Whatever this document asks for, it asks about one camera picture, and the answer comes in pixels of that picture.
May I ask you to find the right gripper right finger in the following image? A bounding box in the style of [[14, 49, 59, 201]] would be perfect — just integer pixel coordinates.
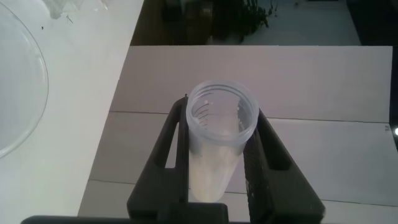
[[243, 109, 326, 223]]

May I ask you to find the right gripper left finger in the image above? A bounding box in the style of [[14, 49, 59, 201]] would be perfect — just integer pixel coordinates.
[[126, 95, 191, 220]]

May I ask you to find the test tube with pale pigment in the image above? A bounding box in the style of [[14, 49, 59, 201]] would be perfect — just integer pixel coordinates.
[[185, 80, 261, 203]]

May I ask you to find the dark green potted plant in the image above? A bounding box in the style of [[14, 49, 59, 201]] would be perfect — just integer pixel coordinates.
[[213, 0, 279, 43]]

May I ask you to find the clear glass beaker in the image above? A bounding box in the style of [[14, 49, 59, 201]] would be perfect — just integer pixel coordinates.
[[0, 1, 50, 159]]

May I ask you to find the clear acrylic test tube rack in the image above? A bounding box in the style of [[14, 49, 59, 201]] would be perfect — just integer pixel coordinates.
[[42, 0, 109, 20]]

